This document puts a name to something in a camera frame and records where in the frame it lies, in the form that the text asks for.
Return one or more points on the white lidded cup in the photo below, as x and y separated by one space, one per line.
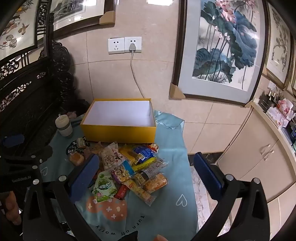
64 127

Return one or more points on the person's left hand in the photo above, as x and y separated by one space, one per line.
10 204

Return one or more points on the cream cabinet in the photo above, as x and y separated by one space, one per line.
249 143

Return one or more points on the cardboard corner protector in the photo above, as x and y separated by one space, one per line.
176 92
107 17

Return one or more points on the pile of mixed snack packets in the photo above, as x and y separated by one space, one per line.
120 172

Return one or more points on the teal printed tablecloth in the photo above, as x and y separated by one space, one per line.
168 162

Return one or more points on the blue snack packet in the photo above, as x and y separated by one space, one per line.
143 154

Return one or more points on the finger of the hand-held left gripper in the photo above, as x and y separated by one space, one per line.
39 155
13 140

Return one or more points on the pile of pink white packets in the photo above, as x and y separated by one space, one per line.
283 110

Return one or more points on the framed lotus painting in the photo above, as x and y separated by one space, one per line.
222 46

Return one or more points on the black box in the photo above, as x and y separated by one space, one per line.
266 102

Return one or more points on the bird painting panel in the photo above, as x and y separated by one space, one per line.
16 30

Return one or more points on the framed branch painting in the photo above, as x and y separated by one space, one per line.
277 46

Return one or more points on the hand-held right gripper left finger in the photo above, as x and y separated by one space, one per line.
87 171

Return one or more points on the framed landscape painting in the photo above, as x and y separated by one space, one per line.
69 9

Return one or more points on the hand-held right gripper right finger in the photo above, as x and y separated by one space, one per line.
208 176

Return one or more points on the yellow cardboard box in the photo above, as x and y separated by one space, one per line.
115 134

